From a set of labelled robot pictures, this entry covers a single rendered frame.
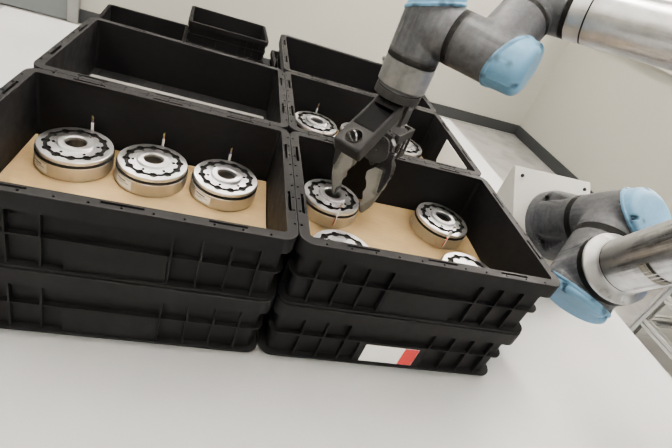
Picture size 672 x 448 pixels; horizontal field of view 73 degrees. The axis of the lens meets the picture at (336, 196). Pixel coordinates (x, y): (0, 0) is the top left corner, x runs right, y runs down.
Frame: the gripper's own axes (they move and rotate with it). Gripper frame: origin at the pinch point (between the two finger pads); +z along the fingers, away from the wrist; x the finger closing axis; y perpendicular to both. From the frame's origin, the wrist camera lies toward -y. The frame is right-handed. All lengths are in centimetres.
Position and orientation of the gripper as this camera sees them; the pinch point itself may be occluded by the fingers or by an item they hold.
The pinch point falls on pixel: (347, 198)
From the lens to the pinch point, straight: 76.6
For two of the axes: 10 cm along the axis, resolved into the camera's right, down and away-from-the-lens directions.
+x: -7.8, -5.3, 3.3
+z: -3.2, 8.0, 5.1
